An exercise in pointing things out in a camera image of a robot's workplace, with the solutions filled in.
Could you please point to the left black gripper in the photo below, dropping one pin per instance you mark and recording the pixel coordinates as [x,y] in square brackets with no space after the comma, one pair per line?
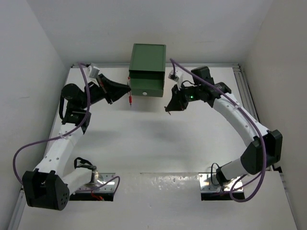
[114,90]

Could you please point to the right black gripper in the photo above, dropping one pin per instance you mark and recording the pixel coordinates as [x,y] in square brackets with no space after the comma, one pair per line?
[176,102]

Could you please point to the red gel pen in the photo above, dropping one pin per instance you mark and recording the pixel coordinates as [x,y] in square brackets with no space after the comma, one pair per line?
[129,94]

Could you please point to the green top drawer tray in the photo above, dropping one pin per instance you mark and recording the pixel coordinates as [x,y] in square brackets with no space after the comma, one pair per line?
[147,83]

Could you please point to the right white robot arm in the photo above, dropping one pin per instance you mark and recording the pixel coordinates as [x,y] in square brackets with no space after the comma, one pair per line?
[264,147]

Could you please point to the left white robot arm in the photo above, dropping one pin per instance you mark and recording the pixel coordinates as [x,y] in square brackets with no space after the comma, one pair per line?
[46,186]

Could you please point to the green top drawer unit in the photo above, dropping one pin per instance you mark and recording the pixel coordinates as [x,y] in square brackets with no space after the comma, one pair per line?
[148,57]

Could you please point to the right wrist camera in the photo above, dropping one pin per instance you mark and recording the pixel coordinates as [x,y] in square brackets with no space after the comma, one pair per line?
[176,76]

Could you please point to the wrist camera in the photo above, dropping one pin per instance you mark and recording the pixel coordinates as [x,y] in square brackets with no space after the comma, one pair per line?
[92,73]
[176,76]

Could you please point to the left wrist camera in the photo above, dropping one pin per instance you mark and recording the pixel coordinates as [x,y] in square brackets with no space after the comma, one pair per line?
[92,73]

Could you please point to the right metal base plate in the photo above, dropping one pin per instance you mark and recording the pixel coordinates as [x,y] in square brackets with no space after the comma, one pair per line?
[208,186]

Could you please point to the metal base plate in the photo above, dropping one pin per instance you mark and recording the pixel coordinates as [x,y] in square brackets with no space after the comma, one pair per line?
[208,186]
[101,184]

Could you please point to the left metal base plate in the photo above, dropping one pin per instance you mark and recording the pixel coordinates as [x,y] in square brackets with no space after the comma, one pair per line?
[101,184]

